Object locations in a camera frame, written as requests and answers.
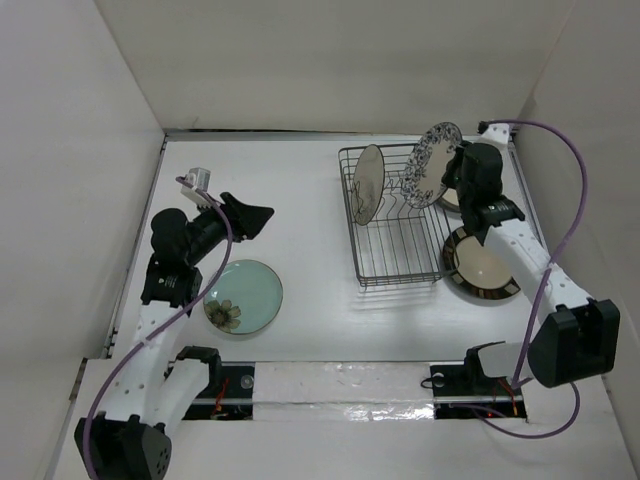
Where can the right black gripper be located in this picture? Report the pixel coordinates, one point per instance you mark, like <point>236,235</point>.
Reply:
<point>457,158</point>

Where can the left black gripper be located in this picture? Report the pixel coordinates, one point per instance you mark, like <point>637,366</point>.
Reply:
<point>244,220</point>

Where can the silver rimmed beige plate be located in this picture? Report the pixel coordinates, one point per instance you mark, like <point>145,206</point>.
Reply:
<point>449,201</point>

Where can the blue floral patterned plate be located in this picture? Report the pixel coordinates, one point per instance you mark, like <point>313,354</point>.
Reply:
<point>421,180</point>

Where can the teal flower plate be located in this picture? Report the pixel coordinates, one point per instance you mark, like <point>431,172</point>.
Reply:
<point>245,300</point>

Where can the beige tree pattern plate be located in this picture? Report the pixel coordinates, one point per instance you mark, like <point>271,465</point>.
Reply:
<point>367,184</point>

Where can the dark patterned rim plate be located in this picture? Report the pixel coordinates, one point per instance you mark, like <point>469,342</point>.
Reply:
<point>476,270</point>

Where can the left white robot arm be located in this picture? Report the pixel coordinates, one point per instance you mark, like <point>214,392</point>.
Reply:
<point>127,433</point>

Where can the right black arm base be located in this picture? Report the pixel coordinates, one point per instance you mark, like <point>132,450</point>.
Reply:
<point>461,390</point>

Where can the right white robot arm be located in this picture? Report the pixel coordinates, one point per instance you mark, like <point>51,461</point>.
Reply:
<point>570,334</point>

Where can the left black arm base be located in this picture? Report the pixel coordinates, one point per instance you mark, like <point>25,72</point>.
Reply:
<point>228,395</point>

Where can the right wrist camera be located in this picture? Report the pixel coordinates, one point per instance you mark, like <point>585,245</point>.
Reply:
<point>496,134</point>

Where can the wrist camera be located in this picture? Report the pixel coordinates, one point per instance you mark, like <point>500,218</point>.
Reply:
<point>496,134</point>
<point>194,185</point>

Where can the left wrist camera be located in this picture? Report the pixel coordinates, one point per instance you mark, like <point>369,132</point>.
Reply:
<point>194,185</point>

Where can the black wire dish rack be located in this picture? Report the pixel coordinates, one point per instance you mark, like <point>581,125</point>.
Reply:
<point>400,245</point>

